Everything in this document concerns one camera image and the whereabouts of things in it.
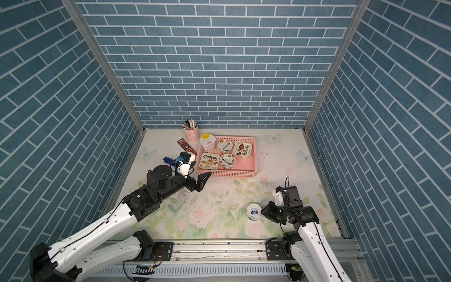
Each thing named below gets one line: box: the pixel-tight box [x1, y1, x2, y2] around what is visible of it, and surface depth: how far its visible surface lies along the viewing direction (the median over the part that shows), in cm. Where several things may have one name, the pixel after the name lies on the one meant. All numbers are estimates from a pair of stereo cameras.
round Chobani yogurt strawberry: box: [219, 153, 237, 170], surface depth 101 cm
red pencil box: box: [176, 137, 198, 156], surface depth 113 cm
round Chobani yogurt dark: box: [217, 139, 234, 154], surface depth 107 cm
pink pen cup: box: [184, 126, 201, 149], surface depth 114 cm
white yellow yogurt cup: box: [200, 133, 217, 153], surface depth 104 cm
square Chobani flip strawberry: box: [198, 152, 221, 170], surface depth 101 cm
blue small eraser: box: [162, 156, 177, 167], surface depth 104 cm
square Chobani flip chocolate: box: [232, 141, 250, 160], surface depth 107 cm
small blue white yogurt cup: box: [246, 202, 263, 221], surface depth 81 cm
